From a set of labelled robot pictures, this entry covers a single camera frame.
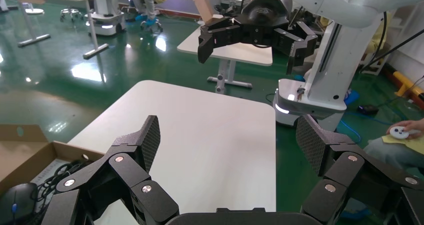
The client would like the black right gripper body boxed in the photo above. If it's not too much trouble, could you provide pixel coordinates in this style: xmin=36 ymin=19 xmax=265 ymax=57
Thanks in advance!
xmin=233 ymin=0 xmax=294 ymax=49

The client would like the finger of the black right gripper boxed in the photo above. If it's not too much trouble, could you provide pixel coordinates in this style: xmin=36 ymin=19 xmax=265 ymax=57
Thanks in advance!
xmin=197 ymin=16 xmax=244 ymax=64
xmin=273 ymin=20 xmax=318 ymax=75

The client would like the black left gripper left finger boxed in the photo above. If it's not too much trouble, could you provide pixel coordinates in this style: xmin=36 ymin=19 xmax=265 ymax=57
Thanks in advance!
xmin=41 ymin=115 xmax=180 ymax=225

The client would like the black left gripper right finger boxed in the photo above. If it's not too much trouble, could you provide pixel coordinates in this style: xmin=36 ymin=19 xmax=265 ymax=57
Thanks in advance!
xmin=295 ymin=114 xmax=424 ymax=225

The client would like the white game controller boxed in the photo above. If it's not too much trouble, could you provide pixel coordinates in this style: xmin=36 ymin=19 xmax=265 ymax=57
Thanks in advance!
xmin=389 ymin=125 xmax=421 ymax=141

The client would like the thin black USB cable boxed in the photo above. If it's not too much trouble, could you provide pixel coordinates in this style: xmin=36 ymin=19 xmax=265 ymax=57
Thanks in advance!
xmin=33 ymin=165 xmax=80 ymax=214

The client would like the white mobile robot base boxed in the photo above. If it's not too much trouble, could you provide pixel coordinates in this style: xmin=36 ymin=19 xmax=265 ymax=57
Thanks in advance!
xmin=85 ymin=0 xmax=127 ymax=37

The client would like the open cardboard box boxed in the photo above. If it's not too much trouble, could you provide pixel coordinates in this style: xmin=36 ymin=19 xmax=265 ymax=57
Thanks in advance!
xmin=191 ymin=0 xmax=229 ymax=26

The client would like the brown cardboard storage box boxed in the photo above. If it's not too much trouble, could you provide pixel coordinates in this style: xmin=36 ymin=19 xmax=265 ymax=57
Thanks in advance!
xmin=0 ymin=124 xmax=106 ymax=198

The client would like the operator hand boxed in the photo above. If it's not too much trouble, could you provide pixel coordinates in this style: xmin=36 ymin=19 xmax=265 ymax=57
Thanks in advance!
xmin=395 ymin=118 xmax=424 ymax=140

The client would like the white table with grey leg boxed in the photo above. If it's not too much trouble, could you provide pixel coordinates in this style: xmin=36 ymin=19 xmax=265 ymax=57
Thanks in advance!
xmin=177 ymin=14 xmax=274 ymax=95

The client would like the black equipment case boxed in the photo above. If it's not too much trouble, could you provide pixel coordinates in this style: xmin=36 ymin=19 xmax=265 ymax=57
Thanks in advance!
xmin=218 ymin=0 xmax=249 ymax=16

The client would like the operator in grey trousers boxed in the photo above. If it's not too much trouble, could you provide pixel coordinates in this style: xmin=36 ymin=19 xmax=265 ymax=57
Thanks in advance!
xmin=362 ymin=117 xmax=424 ymax=178

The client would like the white robot torso column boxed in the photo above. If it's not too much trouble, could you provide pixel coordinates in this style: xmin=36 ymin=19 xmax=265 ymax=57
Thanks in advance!
xmin=304 ymin=16 xmax=382 ymax=103

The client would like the black power adapter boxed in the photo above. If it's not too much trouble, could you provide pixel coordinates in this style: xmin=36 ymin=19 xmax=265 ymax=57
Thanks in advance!
xmin=357 ymin=104 xmax=381 ymax=116

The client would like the white robot wheeled base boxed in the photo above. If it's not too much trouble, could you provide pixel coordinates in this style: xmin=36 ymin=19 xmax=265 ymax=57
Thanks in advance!
xmin=272 ymin=78 xmax=347 ymax=132

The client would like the blue wheeled stool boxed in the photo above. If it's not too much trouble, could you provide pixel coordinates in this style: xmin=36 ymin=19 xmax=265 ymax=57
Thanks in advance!
xmin=139 ymin=17 xmax=164 ymax=33

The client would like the person in yellow coat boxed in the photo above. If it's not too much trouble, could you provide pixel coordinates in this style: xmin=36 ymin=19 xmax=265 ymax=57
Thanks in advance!
xmin=362 ymin=11 xmax=395 ymax=56

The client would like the printed paper sheet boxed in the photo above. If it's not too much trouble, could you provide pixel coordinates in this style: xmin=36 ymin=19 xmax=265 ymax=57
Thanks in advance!
xmin=31 ymin=158 xmax=72 ymax=188

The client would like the black computer mouse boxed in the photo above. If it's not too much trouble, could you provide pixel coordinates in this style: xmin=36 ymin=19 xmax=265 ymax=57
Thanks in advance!
xmin=0 ymin=182 xmax=39 ymax=225

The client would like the yellow floor guard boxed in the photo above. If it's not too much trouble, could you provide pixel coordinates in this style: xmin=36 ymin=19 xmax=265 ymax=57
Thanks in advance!
xmin=392 ymin=70 xmax=424 ymax=107

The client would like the wheeled metal stool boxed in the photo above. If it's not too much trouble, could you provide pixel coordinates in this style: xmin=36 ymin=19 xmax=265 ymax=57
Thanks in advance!
xmin=59 ymin=7 xmax=84 ymax=23

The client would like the blue floor cable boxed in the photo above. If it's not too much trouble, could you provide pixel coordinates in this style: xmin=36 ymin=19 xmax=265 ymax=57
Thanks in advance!
xmin=337 ymin=110 xmax=383 ymax=144

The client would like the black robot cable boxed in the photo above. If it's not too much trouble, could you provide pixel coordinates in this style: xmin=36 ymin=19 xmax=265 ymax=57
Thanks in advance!
xmin=365 ymin=11 xmax=388 ymax=65
xmin=357 ymin=28 xmax=424 ymax=74

